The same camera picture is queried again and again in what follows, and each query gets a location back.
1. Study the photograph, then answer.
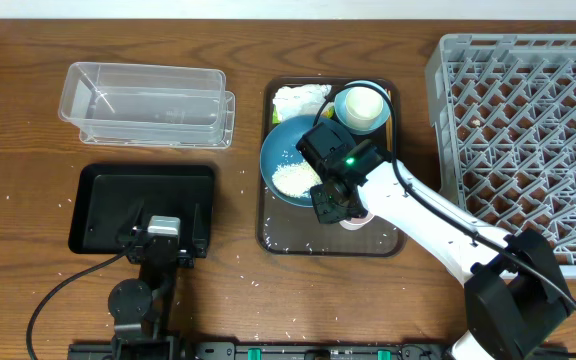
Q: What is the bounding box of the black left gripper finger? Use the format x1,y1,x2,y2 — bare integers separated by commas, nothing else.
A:
192,203,208,250
116,200,144,247

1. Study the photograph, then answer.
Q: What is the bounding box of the pink cup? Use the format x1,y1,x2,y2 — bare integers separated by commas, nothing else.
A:
339,212,374,231

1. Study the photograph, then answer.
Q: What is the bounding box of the dark blue plate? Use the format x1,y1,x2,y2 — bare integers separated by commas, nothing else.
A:
260,115,359,208

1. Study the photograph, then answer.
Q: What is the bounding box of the light blue bowl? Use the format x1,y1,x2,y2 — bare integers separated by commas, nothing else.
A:
334,80,390,135

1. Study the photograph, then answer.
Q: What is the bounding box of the wooden chopstick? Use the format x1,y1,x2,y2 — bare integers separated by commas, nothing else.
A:
385,90,393,152

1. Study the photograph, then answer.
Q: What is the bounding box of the cream white cup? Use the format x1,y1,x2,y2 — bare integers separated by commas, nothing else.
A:
345,87,383,130

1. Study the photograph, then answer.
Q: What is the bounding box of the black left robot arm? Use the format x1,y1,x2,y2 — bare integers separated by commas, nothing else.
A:
107,202,209,360

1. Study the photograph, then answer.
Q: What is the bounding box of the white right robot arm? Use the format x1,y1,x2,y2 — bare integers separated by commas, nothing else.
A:
297,139,576,359

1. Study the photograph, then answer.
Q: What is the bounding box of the grey dishwasher rack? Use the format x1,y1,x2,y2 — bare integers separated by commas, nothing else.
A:
425,34,576,279

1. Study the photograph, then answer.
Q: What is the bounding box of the black plastic tray bin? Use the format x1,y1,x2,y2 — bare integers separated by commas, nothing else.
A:
68,164,215,254

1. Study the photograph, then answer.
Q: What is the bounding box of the pile of white rice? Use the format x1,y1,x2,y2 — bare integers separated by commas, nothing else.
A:
271,161,322,198

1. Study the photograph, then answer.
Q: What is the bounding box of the brown serving tray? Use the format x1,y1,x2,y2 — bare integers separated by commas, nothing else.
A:
256,76,407,257

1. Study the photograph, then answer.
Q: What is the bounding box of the green yellow wrapper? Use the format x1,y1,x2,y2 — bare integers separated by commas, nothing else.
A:
271,104,335,124

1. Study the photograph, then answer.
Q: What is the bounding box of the crumpled white napkin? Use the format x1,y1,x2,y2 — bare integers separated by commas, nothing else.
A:
272,84,332,111

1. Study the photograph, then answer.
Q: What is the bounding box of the clear plastic bin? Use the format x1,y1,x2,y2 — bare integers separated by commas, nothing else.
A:
58,62,235,149

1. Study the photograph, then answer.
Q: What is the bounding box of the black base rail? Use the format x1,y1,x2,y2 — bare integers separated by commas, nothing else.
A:
67,342,453,360

